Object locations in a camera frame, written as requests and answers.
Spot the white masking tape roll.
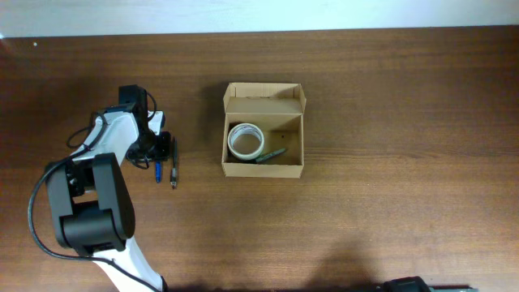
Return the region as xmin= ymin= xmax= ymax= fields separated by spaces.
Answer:
xmin=227 ymin=123 xmax=265 ymax=161

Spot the blue pen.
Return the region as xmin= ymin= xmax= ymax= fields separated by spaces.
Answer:
xmin=155 ymin=161 xmax=162 ymax=183

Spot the black pen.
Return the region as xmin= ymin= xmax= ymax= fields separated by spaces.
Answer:
xmin=169 ymin=137 xmax=178 ymax=190

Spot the open cardboard box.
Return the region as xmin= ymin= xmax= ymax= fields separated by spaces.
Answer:
xmin=221 ymin=82 xmax=307 ymax=178

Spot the black and white marker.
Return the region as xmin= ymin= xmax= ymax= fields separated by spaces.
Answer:
xmin=255 ymin=148 xmax=286 ymax=164

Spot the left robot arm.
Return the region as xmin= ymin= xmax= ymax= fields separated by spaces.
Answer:
xmin=39 ymin=84 xmax=171 ymax=291

